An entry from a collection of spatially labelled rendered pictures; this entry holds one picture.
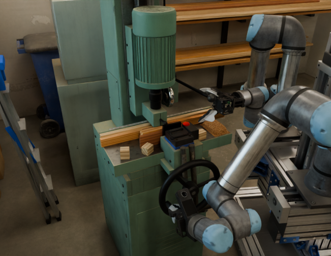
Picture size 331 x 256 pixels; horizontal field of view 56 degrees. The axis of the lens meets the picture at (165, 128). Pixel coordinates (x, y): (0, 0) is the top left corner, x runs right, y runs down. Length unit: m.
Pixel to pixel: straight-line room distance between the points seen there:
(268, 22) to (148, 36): 0.51
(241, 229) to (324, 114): 0.40
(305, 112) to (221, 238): 0.41
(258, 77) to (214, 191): 0.73
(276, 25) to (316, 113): 0.61
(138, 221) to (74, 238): 0.81
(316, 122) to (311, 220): 0.68
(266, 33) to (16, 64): 2.82
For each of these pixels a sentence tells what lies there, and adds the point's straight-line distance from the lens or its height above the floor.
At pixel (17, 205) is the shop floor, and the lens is 2.64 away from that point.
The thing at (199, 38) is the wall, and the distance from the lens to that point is 4.06.
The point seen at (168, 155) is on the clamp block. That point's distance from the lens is 1.32.
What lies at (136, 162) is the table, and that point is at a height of 0.89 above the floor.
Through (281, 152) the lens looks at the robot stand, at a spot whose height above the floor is 0.73.
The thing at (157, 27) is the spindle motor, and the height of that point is 1.42.
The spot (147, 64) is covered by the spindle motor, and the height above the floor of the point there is 1.27.
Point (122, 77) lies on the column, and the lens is 1.52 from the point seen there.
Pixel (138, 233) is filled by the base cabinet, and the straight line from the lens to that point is 1.62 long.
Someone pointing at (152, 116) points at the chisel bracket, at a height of 1.02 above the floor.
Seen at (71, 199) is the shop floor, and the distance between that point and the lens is 2.54.
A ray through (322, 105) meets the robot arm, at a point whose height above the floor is 1.32.
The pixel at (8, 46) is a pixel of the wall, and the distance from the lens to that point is 3.63.
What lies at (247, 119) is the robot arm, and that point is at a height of 0.98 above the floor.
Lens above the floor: 1.67
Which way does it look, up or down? 30 degrees down
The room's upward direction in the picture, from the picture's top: straight up
